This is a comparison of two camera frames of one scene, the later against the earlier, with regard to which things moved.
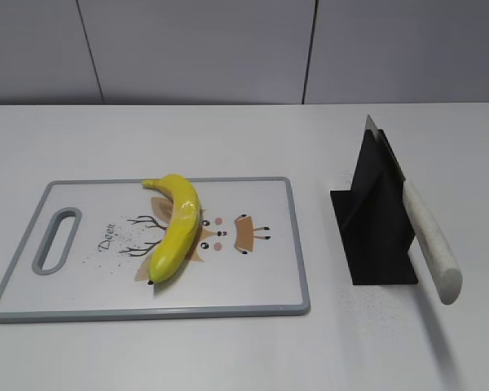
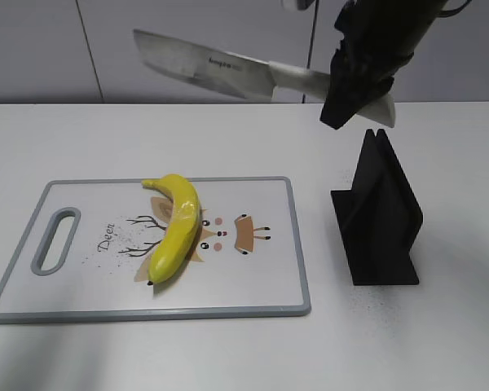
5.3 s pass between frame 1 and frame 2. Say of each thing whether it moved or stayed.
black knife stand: stayed
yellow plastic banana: stayed
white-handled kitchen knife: moved
